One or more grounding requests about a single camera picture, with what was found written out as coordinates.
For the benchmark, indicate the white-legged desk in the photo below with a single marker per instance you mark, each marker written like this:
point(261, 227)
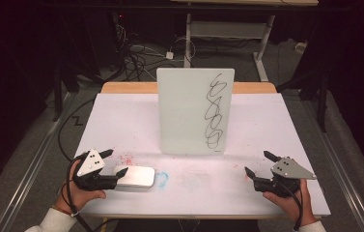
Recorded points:
point(228, 29)

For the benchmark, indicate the person's left hand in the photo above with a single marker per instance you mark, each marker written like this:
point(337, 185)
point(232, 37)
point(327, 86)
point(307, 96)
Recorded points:
point(79, 196)

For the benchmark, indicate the white table cover sheet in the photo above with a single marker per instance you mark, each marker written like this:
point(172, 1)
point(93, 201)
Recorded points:
point(125, 129)

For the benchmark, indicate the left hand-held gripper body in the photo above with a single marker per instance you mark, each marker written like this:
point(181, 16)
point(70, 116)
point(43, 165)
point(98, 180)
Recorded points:
point(91, 162)

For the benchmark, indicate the person's right hand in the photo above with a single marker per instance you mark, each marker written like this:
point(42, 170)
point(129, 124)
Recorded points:
point(290, 206)

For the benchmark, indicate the white board eraser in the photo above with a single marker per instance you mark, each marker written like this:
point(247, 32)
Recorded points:
point(137, 176)

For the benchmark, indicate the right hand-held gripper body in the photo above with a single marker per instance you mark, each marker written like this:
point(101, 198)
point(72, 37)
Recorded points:
point(289, 170)

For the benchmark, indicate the black metal stand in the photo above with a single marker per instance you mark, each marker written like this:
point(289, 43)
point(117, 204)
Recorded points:
point(322, 103)
point(57, 96)

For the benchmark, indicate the small whiteboard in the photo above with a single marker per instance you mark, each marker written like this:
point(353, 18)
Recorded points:
point(186, 112)

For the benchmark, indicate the white power adapter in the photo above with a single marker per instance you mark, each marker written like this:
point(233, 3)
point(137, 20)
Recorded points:
point(169, 55)

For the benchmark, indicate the wooden table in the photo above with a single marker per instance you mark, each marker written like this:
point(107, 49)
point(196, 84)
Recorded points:
point(125, 87)

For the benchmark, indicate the metal floor rail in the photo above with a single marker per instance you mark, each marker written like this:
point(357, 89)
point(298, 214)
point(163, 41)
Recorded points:
point(340, 174)
point(31, 167)

